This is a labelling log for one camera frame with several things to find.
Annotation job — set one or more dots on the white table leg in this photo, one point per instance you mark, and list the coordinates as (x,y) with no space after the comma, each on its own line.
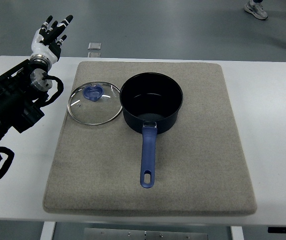
(47,230)
(237,233)

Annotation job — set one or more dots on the white left table leg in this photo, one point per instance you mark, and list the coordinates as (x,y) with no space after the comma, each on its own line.
(47,230)

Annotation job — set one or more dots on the black table control panel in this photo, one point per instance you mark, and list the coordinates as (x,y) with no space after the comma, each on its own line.
(277,230)

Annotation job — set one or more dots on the white right table leg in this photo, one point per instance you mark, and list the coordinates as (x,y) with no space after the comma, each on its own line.
(237,233)

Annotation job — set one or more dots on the clear floor plate near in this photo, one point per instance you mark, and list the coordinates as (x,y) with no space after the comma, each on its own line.
(94,54)

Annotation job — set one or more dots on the white sneaker far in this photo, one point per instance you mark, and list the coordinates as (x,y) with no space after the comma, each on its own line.
(255,8)

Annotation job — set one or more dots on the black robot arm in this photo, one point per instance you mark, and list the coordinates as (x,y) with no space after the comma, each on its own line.
(24,90)

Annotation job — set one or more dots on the beige fabric mat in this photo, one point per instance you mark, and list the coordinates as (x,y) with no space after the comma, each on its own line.
(196,168)

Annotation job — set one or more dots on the clear floor plate far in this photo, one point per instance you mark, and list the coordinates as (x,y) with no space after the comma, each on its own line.
(94,46)

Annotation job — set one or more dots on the dark blue saucepan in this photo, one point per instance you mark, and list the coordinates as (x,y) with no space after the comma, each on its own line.
(151,102)

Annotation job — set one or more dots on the grey metal base plate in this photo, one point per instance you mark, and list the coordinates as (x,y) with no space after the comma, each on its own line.
(116,234)

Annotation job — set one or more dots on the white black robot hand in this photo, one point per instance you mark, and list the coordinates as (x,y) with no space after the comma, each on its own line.
(48,40)

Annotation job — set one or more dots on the glass pot lid blue knob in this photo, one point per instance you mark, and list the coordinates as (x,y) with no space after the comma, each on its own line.
(95,103)

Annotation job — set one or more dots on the clear floor plate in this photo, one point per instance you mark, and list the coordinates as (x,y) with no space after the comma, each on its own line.
(94,54)
(94,46)

